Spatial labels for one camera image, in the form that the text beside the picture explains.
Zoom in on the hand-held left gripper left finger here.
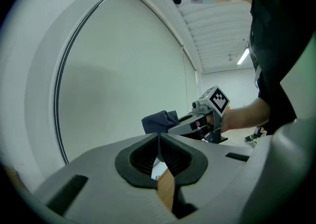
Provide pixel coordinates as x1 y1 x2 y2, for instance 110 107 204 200
33 133 178 224

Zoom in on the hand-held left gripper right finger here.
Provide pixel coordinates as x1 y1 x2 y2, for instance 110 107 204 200
158 133 255 219

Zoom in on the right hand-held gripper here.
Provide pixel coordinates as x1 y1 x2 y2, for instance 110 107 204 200
168 85 231 145

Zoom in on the dark blue cloth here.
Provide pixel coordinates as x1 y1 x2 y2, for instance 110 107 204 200
141 110 180 135

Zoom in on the person's right forearm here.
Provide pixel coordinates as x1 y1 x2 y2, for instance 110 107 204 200
221 97 271 133

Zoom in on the person's right hand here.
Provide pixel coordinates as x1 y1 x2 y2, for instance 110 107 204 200
206 114 214 132

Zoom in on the black grey sneaker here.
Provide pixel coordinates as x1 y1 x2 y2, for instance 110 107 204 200
244 124 267 142

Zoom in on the white roller blind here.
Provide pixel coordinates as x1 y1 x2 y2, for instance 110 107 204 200
55 0 198 164

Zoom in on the ceiling light strip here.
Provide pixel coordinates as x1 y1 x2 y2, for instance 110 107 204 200
236 47 250 66

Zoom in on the person's black clothed body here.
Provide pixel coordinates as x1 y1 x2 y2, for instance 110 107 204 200
249 0 316 136

